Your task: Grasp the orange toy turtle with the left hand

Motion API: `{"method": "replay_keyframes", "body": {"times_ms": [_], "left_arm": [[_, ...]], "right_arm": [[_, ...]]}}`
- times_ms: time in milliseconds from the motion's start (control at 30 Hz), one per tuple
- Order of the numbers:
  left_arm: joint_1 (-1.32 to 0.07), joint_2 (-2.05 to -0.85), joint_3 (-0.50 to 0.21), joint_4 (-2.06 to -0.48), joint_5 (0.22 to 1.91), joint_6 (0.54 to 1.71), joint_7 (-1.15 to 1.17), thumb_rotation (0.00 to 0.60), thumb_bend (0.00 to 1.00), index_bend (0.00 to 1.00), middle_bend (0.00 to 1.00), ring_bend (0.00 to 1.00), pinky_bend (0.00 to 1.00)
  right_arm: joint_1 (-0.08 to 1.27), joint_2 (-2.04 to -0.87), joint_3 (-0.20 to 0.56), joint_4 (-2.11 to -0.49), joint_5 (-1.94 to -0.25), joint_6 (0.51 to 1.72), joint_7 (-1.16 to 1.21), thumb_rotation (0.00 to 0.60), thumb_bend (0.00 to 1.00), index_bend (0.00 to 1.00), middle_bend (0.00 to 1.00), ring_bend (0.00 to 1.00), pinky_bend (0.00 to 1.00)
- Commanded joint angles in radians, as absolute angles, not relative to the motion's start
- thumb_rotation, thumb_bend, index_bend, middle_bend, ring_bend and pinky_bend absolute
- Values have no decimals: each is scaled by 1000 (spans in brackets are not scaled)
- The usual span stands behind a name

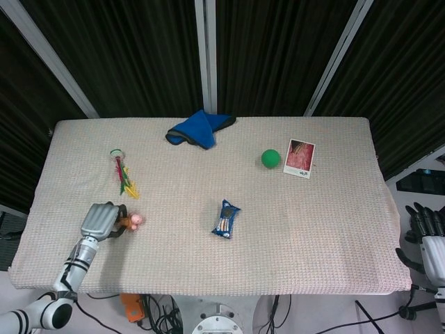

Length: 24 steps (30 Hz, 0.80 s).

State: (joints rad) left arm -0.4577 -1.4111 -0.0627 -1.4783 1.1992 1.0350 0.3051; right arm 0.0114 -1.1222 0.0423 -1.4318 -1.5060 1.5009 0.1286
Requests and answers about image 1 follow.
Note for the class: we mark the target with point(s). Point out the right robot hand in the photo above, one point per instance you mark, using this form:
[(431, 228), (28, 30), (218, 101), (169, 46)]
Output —
[(426, 236)]

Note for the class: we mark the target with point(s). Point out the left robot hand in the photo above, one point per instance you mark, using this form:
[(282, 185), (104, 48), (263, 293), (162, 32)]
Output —
[(101, 222)]

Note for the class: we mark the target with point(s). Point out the orange pink toy turtle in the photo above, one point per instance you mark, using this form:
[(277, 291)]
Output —
[(133, 221)]

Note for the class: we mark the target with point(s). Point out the round white robot base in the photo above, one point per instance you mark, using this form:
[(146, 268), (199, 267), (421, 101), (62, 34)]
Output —
[(217, 321)]

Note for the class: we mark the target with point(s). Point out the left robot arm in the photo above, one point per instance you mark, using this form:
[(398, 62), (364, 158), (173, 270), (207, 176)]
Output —
[(59, 278)]

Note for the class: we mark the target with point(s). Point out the feather shuttlecock toy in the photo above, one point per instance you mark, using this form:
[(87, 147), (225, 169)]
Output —
[(123, 174)]

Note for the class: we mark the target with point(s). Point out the black box device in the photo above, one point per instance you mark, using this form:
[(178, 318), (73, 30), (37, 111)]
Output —
[(422, 181)]

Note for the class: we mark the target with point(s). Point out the orange device on floor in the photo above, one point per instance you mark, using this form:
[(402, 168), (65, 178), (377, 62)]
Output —
[(131, 308)]

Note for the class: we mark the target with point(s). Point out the black tripod leg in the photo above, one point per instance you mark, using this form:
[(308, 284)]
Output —
[(370, 318)]

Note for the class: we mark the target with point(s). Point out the beige woven tablecloth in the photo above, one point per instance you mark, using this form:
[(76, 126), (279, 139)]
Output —
[(222, 208)]

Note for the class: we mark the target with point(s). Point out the blue snack packet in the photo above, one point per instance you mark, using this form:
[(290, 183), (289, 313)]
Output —
[(225, 219)]

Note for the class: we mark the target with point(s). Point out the blue folded cloth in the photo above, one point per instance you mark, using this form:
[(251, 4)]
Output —
[(200, 130)]

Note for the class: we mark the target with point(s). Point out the photo card with red picture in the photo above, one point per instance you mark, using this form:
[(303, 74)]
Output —
[(299, 158)]

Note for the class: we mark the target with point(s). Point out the green ball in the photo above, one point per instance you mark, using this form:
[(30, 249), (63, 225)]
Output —
[(270, 158)]

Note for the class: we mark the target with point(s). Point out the grey metal frame post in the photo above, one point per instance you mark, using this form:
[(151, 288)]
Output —
[(206, 52), (339, 55), (45, 52)]

